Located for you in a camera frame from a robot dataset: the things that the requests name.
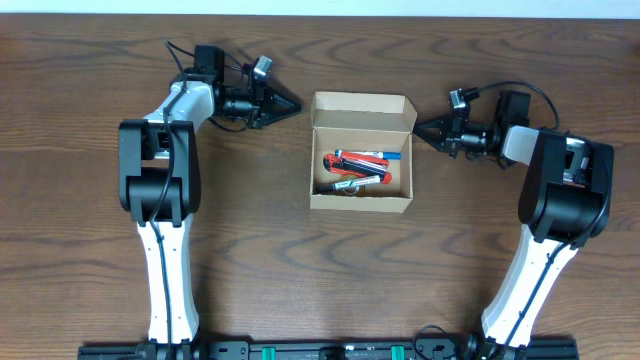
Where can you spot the black green whiteboard marker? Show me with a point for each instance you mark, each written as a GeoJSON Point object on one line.
{"type": "Point", "coordinates": [337, 186]}

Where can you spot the orange utility knife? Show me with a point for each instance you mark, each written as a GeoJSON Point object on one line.
{"type": "Point", "coordinates": [330, 162]}

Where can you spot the clear tape roll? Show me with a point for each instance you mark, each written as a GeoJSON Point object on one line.
{"type": "Point", "coordinates": [349, 191]}

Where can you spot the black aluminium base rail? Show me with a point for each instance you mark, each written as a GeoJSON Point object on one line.
{"type": "Point", "coordinates": [440, 347]}

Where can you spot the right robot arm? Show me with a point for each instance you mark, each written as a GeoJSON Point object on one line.
{"type": "Point", "coordinates": [564, 202]}

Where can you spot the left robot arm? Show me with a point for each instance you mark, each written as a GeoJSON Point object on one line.
{"type": "Point", "coordinates": [160, 183]}

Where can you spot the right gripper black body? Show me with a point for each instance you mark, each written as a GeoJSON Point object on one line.
{"type": "Point", "coordinates": [455, 130]}

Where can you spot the cardboard box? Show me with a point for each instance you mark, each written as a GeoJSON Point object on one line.
{"type": "Point", "coordinates": [362, 122]}

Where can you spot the blue whiteboard marker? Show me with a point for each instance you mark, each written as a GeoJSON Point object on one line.
{"type": "Point", "coordinates": [375, 154]}

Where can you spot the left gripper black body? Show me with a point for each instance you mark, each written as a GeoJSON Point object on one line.
{"type": "Point", "coordinates": [258, 93]}

